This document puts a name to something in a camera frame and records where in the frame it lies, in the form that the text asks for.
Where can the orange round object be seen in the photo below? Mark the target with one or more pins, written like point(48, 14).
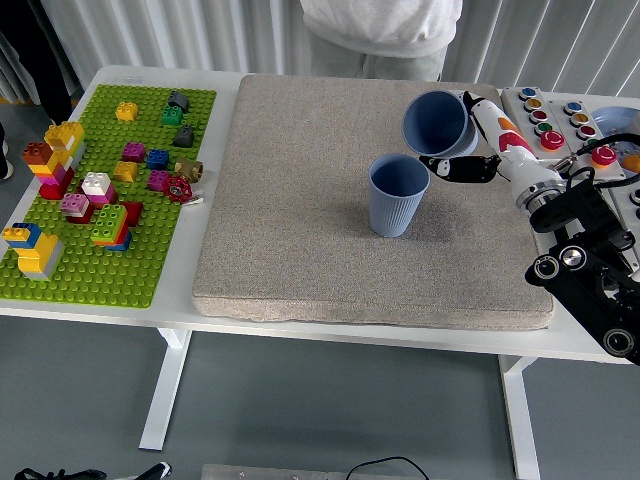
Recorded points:
point(632, 162)

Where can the red building brick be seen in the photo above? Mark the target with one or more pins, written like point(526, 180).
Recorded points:
point(134, 212)

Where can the blue building brick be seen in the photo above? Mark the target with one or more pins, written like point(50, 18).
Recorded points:
point(157, 160)

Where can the dark grey rounded brick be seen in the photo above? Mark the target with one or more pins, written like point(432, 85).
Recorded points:
point(179, 101)

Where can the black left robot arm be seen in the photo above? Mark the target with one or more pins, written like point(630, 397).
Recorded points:
point(40, 474)

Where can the green studded baseplate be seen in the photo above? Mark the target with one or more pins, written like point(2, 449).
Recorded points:
point(100, 280)

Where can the yellow building brick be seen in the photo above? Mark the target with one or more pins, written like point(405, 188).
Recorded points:
point(126, 112)
point(125, 172)

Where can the grey button box black knobs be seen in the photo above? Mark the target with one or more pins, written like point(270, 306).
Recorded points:
point(631, 212)

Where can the grey five-button control box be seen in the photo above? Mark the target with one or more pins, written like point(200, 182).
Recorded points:
point(515, 97)
point(561, 112)

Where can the grey sloped brick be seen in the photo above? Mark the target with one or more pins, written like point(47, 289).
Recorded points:
point(184, 137)

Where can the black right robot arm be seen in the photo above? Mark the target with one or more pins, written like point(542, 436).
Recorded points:
point(575, 210)

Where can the blue ribbed cup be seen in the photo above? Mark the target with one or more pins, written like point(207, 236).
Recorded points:
point(395, 215)
point(435, 125)

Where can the person in light clothes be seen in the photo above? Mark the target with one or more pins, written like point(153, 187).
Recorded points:
point(380, 25)

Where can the green orange blue brick stack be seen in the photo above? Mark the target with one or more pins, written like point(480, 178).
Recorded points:
point(109, 222)

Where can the yellow white brick tower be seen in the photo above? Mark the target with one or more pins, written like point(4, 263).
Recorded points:
point(62, 134)

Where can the white pink brick stack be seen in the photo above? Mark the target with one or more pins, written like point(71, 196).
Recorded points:
point(95, 184)

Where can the pink dark red brick stack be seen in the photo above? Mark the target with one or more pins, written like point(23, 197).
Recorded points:
point(74, 204)

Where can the magenta building brick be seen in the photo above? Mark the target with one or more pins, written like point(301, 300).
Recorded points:
point(158, 181)
point(133, 152)

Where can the green building brick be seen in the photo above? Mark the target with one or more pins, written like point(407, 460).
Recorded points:
point(172, 116)

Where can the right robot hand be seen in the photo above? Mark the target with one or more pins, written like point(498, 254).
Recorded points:
point(515, 150)

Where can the white table leg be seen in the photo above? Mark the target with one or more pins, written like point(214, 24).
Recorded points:
point(520, 425)
point(165, 390)

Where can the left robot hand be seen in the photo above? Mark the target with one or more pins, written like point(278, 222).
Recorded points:
point(159, 471)

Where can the grey-brown padded mat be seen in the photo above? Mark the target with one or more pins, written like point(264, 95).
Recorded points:
point(300, 200)

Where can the brown yellow red brick tower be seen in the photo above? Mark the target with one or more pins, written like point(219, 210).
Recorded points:
point(37, 152)

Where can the brass valve red handwheel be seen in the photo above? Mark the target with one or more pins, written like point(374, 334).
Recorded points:
point(176, 189)

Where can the white valve tag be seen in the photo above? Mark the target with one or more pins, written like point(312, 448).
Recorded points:
point(196, 200)

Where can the yellow blue grey brick stack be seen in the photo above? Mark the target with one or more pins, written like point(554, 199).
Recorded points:
point(40, 250)

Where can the person in dark clothes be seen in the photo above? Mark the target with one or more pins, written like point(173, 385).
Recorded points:
point(30, 50)

